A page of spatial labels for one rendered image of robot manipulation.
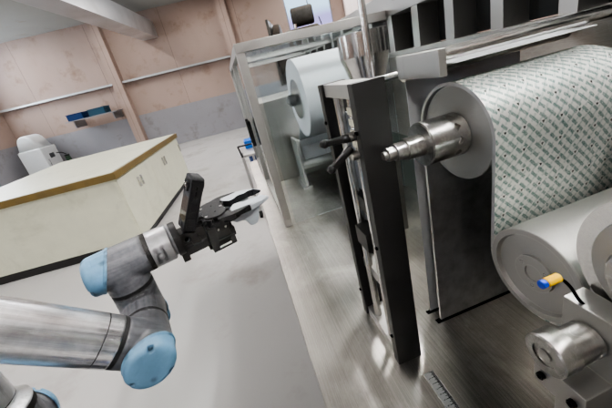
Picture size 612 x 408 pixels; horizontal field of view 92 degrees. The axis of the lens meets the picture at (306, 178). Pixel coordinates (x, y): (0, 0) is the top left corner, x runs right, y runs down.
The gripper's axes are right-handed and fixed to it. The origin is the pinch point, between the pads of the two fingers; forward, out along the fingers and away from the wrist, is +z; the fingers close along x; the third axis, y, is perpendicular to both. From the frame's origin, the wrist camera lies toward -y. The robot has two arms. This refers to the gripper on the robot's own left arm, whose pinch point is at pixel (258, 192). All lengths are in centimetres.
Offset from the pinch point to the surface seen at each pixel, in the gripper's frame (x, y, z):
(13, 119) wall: -1331, 93, -301
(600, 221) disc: 53, -12, 12
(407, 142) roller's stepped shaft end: 32.5, -15.7, 11.2
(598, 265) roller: 54, -8, 12
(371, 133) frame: 28.3, -17.0, 8.6
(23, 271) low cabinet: -353, 165, -170
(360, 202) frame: 21.4, -0.9, 11.5
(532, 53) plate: 29, -20, 55
